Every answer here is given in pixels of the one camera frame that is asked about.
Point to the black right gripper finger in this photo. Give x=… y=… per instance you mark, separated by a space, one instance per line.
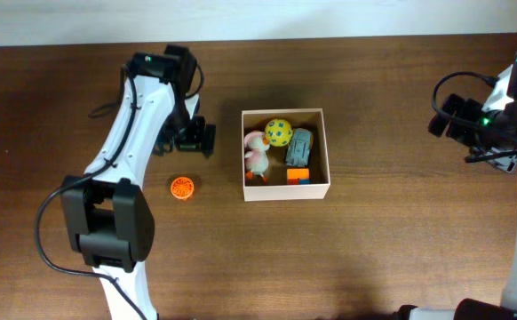
x=438 y=125
x=453 y=105

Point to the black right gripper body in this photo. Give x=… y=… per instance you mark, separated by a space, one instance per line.
x=488 y=135

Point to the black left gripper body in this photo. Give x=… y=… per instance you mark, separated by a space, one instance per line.
x=189 y=133

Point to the white duck toy pink hat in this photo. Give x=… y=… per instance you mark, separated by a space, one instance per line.
x=255 y=159

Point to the orange lattice ball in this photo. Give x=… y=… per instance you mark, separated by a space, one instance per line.
x=182 y=188

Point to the yellow ball blue letters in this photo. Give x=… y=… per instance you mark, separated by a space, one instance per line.
x=278 y=132

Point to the yellow and grey toy truck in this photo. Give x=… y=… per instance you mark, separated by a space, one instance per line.
x=299 y=149

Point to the multicolour puzzle cube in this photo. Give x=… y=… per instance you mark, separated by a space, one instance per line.
x=298 y=176

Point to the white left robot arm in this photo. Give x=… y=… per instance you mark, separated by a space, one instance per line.
x=107 y=216

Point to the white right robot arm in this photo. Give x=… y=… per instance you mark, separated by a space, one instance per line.
x=507 y=162

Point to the beige open cardboard box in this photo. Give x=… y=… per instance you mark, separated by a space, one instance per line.
x=276 y=185

